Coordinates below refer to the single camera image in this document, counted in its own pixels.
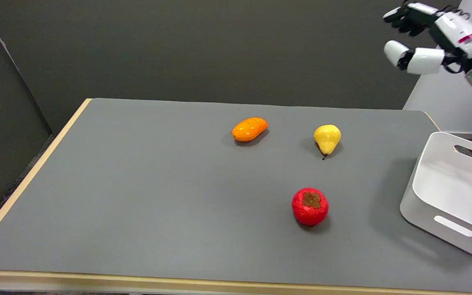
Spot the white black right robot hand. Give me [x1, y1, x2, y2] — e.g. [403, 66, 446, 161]
[383, 2, 472, 75]

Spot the yellow pear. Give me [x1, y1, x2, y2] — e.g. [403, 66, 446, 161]
[313, 125, 342, 160]

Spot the white plastic basket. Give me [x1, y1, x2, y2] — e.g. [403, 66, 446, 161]
[399, 132, 472, 256]

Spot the orange mango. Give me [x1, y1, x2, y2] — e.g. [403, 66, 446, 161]
[231, 117, 269, 143]

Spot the grey table mat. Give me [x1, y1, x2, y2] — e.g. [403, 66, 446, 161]
[0, 98, 472, 295]

